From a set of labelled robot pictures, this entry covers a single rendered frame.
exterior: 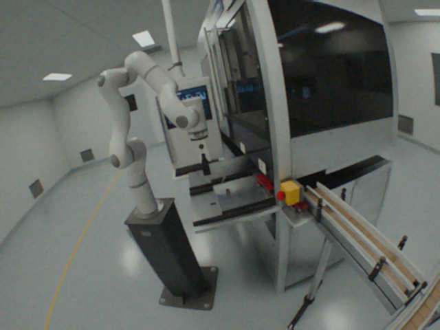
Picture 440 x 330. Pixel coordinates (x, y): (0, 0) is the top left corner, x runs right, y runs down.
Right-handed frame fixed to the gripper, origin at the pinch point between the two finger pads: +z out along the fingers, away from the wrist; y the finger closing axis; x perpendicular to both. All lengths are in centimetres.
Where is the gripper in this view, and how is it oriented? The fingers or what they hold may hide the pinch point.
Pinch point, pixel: (206, 170)
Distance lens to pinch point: 84.8
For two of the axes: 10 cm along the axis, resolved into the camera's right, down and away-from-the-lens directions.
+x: -9.7, 2.4, -1.0
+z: 1.8, 9.0, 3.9
